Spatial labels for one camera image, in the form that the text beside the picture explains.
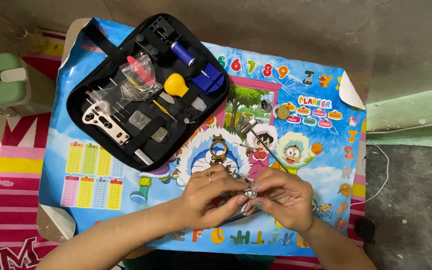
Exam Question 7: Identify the person's left hand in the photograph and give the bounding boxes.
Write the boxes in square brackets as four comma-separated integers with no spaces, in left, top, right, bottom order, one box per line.
[176,164,253,230]

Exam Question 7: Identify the person's right hand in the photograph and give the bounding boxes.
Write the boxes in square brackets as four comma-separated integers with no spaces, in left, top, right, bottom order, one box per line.
[244,167,316,233]

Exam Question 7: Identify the colourful cartoon poster mat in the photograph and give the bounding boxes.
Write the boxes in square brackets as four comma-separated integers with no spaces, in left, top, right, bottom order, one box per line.
[39,17,367,258]

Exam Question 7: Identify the gold watch band links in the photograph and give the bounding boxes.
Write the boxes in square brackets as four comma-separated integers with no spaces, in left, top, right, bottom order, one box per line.
[225,163,242,180]

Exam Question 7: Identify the gold watch case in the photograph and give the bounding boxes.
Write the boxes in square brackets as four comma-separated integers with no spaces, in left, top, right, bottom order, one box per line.
[209,134,227,164]

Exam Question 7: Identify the person's dark clothing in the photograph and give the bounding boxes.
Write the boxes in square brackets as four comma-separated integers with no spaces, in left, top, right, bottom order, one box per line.
[121,250,277,270]

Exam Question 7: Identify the small metal hammer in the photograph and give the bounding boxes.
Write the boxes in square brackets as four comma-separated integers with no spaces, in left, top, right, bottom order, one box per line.
[240,119,290,172]

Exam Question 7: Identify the thin metal pin tool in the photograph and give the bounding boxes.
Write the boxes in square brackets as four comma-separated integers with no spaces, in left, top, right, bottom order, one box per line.
[233,142,259,151]

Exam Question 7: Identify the black zip tool case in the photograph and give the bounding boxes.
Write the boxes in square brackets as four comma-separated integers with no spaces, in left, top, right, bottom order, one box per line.
[66,13,230,173]

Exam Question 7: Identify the small black round object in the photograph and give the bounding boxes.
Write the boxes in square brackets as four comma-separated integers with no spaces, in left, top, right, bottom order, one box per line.
[355,217,376,244]

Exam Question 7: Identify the small clear plastic bag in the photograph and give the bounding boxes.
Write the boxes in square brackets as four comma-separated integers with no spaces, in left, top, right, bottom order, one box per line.
[128,110,152,131]
[191,96,208,113]
[151,127,169,143]

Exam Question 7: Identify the thin yellow screwdriver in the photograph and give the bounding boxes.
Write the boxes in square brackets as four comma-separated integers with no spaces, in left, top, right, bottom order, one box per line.
[152,99,178,122]

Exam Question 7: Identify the silver case opener wrench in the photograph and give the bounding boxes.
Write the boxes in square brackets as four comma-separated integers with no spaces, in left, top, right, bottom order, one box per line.
[82,103,131,146]

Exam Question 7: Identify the row of metal pin punches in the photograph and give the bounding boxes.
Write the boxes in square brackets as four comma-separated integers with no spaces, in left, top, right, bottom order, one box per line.
[85,78,132,126]

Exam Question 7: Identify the clear bag of pins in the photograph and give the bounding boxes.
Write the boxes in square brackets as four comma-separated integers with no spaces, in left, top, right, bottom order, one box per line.
[87,53,164,115]

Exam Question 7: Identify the red tool in bag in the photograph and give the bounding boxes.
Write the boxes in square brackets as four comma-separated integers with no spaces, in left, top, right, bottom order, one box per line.
[126,55,155,88]

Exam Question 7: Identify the black plastic watch holder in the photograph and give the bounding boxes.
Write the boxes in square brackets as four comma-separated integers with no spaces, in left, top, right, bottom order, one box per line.
[148,16,181,43]

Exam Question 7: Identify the red striped floor mat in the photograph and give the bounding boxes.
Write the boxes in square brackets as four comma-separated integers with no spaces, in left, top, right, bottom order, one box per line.
[0,31,367,270]

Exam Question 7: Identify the green plastic stool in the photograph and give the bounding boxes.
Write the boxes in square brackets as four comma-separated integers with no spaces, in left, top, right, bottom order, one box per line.
[0,52,33,117]

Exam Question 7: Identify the white cable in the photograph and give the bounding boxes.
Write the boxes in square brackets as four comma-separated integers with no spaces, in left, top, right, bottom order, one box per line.
[350,142,390,206]

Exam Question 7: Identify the yellow handled case knife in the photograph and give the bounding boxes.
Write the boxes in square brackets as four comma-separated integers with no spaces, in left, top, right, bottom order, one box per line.
[163,73,190,105]

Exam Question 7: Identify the blue handled screwdriver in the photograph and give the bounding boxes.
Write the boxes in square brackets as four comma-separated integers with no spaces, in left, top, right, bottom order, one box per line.
[170,41,211,79]

